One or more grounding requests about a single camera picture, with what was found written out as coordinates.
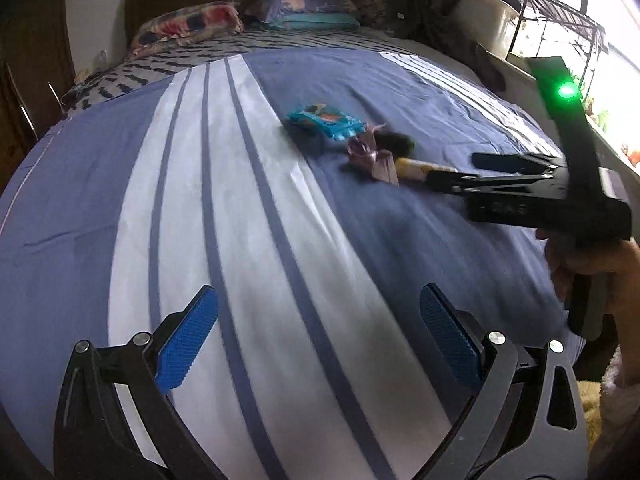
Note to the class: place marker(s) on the blue snack packet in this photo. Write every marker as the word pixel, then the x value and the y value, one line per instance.
pixel 325 120

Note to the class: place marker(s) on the dark fuzzy object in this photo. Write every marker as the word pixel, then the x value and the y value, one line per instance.
pixel 400 141

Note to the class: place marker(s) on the white windowsill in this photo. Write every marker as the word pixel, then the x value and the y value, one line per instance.
pixel 620 160

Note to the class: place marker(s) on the window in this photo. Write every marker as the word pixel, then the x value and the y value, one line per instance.
pixel 615 10

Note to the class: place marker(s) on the white storage box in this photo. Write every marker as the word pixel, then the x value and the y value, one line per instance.
pixel 485 25

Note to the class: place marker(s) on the patchwork patterned pillow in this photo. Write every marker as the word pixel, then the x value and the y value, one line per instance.
pixel 190 25

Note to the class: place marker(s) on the person's right hand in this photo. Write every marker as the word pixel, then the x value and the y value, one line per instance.
pixel 560 265

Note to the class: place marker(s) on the black dashed grey bed sheet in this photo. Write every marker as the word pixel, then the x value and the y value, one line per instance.
pixel 165 55

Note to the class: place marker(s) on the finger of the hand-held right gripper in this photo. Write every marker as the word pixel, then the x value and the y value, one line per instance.
pixel 450 180
pixel 500 161

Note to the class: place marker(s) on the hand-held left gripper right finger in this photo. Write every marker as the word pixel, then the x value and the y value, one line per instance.
pixel 450 345

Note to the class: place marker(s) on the yellow rug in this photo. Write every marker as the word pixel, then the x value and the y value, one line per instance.
pixel 589 410

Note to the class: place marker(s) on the black metal drying rack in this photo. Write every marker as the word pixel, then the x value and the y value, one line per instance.
pixel 560 17

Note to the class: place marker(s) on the white wall plug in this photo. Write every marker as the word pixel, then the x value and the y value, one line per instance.
pixel 102 57

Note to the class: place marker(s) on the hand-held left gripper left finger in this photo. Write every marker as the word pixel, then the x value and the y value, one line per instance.
pixel 187 345

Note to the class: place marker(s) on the green frog plush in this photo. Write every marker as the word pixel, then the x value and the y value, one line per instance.
pixel 602 119

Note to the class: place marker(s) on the purple printed pillow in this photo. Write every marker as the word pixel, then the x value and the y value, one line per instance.
pixel 300 2

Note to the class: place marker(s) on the brown wooden wardrobe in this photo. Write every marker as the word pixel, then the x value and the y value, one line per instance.
pixel 30 35

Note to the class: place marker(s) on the person's right forearm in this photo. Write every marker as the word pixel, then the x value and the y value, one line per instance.
pixel 622 370

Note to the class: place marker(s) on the dark floral cushion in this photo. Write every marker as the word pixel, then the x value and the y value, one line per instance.
pixel 380 2

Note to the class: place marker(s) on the blue white striped blanket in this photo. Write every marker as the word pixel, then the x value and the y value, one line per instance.
pixel 350 260

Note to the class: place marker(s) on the white yellow bottle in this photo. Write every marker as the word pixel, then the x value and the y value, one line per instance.
pixel 415 167

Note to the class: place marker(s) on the teal pillow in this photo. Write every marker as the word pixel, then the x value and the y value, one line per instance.
pixel 320 21

